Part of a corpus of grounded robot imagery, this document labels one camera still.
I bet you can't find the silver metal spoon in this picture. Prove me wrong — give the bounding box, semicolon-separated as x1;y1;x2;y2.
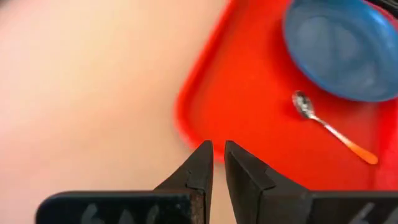
291;90;379;166

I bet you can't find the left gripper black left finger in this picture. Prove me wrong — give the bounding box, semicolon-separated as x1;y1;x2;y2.
35;139;215;224

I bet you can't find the blue round plate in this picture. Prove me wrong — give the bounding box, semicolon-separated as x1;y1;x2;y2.
282;0;398;103

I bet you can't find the red plastic tray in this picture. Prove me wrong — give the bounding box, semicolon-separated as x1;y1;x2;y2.
173;0;398;193

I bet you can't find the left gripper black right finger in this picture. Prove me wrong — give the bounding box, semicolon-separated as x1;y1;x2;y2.
224;139;398;224

